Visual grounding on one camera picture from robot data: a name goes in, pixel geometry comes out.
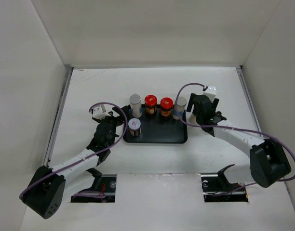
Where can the silver lid blue shaker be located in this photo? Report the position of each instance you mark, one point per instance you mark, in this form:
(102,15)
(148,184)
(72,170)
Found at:
(136,106)

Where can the black cap white bottle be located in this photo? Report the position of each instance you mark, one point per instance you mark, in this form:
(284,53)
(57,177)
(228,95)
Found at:
(219,114)

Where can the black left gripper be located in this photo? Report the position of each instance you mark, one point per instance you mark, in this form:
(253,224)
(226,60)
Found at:
(122,116)

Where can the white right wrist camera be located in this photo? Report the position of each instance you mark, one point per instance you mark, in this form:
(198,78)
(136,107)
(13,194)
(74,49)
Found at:
(210,91)

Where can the blue label spice shaker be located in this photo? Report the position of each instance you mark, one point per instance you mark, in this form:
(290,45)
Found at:
(179,107)

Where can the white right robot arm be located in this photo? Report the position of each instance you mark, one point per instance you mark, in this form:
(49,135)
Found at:
(268,161)

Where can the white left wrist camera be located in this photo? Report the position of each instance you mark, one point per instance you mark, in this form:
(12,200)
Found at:
(99,112)

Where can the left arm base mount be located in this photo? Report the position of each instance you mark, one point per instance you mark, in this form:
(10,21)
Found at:
(102,189)

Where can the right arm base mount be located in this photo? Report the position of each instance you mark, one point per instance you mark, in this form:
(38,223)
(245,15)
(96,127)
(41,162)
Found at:
(216,188)

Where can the clear lid salt grinder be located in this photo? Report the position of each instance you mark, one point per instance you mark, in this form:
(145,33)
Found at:
(192,120)

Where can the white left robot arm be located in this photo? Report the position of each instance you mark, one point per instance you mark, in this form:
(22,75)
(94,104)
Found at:
(44,194)

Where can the black rectangular tray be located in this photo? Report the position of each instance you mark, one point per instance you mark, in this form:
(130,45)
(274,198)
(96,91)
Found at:
(157,130)

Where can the red lid sauce jar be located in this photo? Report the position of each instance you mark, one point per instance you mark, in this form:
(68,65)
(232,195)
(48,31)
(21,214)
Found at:
(166,106)

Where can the red lid chili jar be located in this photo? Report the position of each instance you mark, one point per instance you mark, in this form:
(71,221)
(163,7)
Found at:
(150,105)

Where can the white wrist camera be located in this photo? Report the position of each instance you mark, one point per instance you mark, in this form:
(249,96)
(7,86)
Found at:
(210,91)
(99,112)

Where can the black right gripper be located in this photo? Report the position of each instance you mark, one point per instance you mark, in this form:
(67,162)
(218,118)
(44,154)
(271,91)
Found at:
(191,102)

